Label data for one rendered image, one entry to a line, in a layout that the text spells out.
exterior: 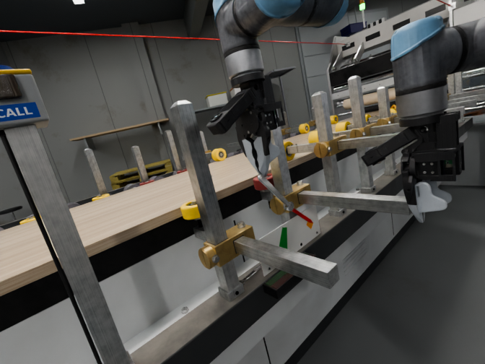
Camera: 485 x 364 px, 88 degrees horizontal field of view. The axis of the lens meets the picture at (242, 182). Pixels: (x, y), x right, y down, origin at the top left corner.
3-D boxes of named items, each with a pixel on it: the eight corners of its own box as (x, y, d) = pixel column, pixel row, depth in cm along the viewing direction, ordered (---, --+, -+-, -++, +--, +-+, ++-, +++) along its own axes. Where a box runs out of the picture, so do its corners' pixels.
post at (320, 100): (346, 225, 92) (326, 89, 82) (341, 229, 90) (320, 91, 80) (338, 224, 94) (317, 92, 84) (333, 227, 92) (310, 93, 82)
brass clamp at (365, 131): (379, 134, 104) (377, 122, 103) (364, 141, 96) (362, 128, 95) (364, 136, 109) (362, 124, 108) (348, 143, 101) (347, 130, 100)
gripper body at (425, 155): (455, 185, 42) (452, 113, 40) (398, 184, 49) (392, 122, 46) (465, 172, 47) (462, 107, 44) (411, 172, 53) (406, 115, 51)
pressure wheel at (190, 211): (219, 230, 77) (209, 194, 74) (216, 242, 69) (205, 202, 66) (193, 235, 77) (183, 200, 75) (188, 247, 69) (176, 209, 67)
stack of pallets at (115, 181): (181, 194, 529) (170, 158, 512) (182, 202, 459) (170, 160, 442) (128, 209, 505) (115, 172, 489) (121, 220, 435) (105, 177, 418)
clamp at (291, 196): (312, 198, 77) (309, 183, 76) (284, 216, 69) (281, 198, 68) (298, 197, 81) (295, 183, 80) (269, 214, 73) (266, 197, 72)
